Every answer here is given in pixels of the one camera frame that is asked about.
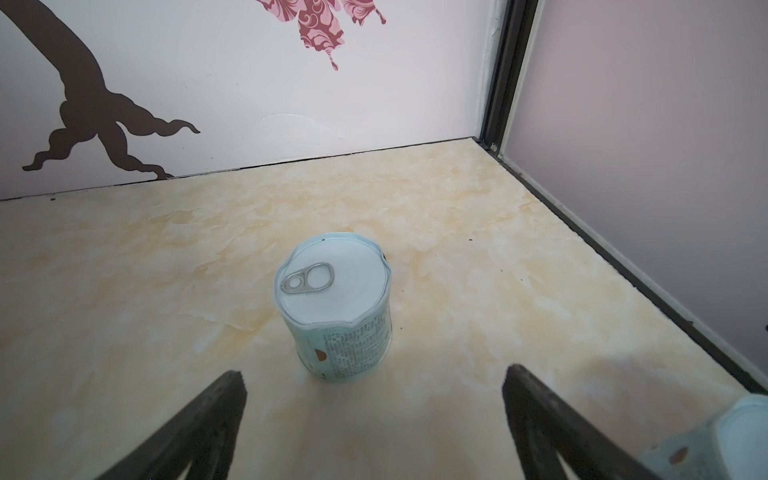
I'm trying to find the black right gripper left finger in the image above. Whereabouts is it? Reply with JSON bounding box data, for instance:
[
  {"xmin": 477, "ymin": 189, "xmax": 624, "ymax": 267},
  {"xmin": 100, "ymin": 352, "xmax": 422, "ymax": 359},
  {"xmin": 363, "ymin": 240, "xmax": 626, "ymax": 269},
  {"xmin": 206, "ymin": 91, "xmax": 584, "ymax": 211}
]
[{"xmin": 100, "ymin": 370, "xmax": 247, "ymax": 479}]

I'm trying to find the light green small can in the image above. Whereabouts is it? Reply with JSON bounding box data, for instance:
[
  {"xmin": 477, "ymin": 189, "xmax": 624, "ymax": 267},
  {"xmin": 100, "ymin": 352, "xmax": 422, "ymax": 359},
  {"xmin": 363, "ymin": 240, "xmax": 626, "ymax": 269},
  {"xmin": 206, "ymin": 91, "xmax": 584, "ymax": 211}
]
[{"xmin": 274, "ymin": 232, "xmax": 393, "ymax": 382}]

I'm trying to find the pale blue small can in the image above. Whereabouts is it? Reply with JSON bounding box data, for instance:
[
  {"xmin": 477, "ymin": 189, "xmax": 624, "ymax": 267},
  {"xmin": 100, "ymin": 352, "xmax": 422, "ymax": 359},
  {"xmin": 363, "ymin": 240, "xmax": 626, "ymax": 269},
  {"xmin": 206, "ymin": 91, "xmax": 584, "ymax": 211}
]
[{"xmin": 638, "ymin": 394, "xmax": 767, "ymax": 480}]

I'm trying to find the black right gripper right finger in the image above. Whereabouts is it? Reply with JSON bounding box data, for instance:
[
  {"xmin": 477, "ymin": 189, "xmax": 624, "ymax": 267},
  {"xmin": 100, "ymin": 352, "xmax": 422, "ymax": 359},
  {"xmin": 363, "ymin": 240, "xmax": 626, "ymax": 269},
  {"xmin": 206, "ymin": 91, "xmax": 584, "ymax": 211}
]
[{"xmin": 502, "ymin": 364, "xmax": 657, "ymax": 479}]

